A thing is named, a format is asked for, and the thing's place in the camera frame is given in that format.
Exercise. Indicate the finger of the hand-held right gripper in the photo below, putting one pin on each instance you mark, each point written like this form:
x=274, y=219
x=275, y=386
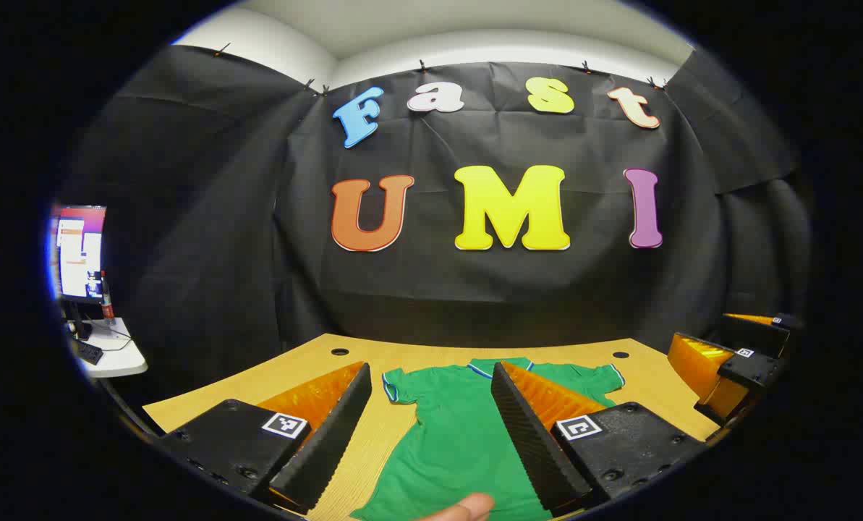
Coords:
x=753, y=334
x=753, y=370

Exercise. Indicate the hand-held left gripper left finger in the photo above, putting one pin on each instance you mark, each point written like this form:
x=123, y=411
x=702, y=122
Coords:
x=330, y=441

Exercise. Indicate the red bottle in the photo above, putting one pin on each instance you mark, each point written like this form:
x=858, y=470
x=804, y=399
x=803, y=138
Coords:
x=106, y=304

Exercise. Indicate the green T-shirt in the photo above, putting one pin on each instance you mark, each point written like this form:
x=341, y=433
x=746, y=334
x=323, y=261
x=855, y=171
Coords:
x=453, y=434

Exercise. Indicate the computer monitor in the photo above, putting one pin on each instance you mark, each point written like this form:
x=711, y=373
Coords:
x=80, y=253

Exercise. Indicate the white side table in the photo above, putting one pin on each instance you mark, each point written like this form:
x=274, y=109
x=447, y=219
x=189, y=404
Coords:
x=120, y=358

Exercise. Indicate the black power strip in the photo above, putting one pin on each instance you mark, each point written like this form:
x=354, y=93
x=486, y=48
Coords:
x=90, y=353

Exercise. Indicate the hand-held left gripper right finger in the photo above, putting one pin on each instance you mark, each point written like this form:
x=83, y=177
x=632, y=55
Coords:
x=529, y=441

